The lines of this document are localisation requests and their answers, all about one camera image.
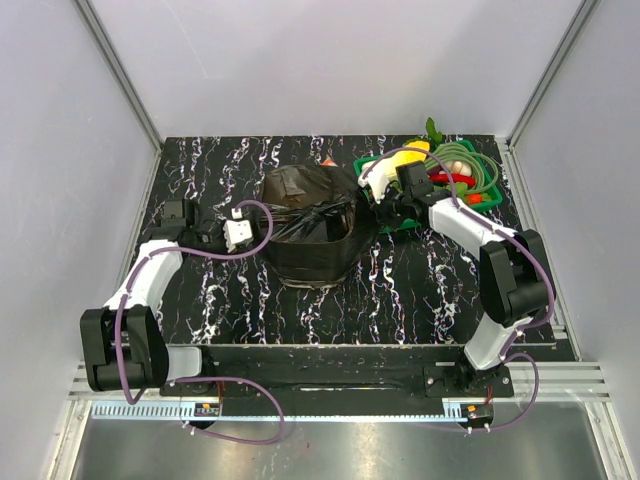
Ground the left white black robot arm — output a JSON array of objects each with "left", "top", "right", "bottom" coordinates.
[{"left": 80, "top": 199, "right": 226, "bottom": 395}]

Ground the red chili pepper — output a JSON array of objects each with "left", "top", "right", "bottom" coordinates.
[{"left": 429, "top": 173, "right": 476, "bottom": 187}]

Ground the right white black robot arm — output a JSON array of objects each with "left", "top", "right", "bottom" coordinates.
[{"left": 358, "top": 161, "right": 555, "bottom": 396}]

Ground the small orange carrot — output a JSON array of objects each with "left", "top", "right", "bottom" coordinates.
[{"left": 465, "top": 193, "right": 484, "bottom": 205}]

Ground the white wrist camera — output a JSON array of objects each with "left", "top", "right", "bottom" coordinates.
[
  {"left": 222, "top": 207, "right": 253, "bottom": 254},
  {"left": 357, "top": 157, "right": 397, "bottom": 204}
]

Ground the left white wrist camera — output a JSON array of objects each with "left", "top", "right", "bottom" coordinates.
[{"left": 222, "top": 207, "right": 253, "bottom": 254}]

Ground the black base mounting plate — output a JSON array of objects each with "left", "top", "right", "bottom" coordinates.
[{"left": 159, "top": 343, "right": 516, "bottom": 416}]

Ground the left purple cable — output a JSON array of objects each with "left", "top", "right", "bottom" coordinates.
[{"left": 113, "top": 199, "right": 286, "bottom": 446}]

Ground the green plastic basket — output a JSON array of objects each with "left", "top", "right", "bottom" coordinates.
[{"left": 352, "top": 139, "right": 504, "bottom": 235}]

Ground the aluminium frame rail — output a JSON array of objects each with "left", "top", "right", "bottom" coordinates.
[{"left": 58, "top": 350, "right": 635, "bottom": 479}]

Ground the green leafy vegetable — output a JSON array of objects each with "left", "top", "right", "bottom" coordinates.
[{"left": 425, "top": 117, "right": 476, "bottom": 188}]

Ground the yellow white napa cabbage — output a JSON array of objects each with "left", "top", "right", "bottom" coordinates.
[{"left": 378, "top": 140, "right": 430, "bottom": 178}]

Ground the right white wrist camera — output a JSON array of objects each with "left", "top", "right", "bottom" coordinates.
[{"left": 357, "top": 157, "right": 397, "bottom": 204}]

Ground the black trash bag roll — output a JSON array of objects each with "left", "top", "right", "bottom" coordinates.
[{"left": 261, "top": 165, "right": 381, "bottom": 288}]

